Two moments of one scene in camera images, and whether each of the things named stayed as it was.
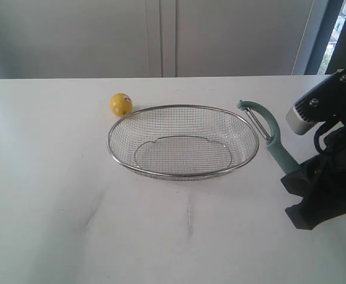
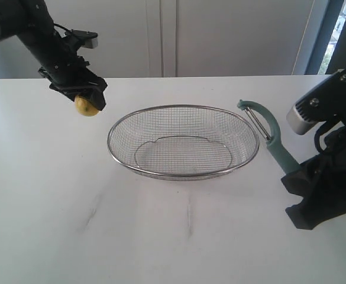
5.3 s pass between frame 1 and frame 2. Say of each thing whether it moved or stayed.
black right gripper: stayed
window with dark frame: stayed
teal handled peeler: stayed
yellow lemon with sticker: moved
